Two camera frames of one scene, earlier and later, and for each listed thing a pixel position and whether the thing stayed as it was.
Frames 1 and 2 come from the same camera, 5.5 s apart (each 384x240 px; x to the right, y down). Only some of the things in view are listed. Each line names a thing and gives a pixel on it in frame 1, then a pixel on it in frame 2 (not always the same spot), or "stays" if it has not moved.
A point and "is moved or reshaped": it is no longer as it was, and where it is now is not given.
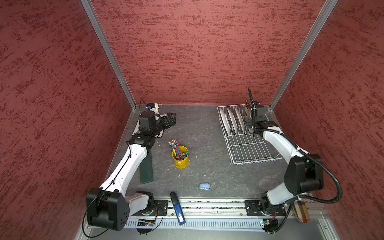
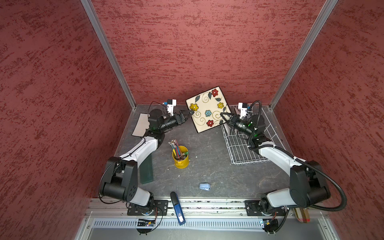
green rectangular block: [146, 169] stays
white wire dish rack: [241, 148] stays
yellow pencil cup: [182, 161] stays
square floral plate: [247, 109] is moved or reshaped
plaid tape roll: [301, 212] stays
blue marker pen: [178, 208] stays
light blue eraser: [206, 186] stays
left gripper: [172, 121] -> [182, 118]
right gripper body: [250, 122] -> [241, 125]
